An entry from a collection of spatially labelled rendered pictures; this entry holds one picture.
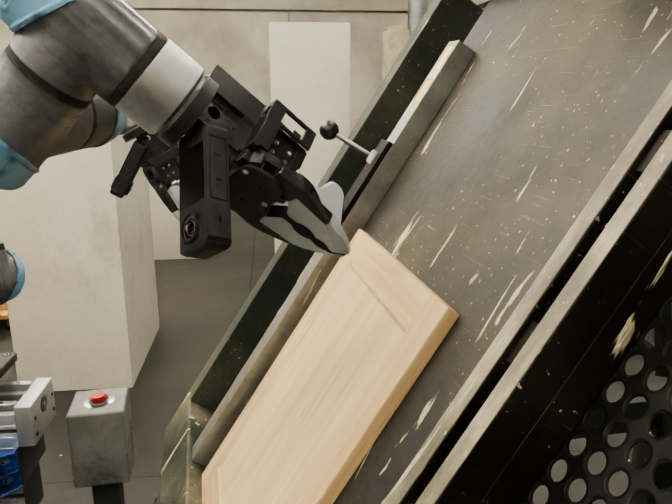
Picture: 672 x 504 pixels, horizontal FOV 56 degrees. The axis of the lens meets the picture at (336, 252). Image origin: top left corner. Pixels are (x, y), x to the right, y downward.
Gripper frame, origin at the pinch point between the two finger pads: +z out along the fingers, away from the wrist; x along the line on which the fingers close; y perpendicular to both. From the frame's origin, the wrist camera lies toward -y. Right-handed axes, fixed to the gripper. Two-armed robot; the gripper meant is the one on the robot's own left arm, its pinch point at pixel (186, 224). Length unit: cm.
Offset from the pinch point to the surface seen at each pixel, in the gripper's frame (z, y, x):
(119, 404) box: 28.9, -36.3, 8.4
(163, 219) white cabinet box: 42, -130, 470
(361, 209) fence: 12.5, 31.3, -6.3
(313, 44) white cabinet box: -27, 63, 356
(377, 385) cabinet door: 23, 22, -50
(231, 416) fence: 36.0, -10.2, -9.6
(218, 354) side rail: 31.5, -13.1, 14.2
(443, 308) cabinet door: 17, 34, -52
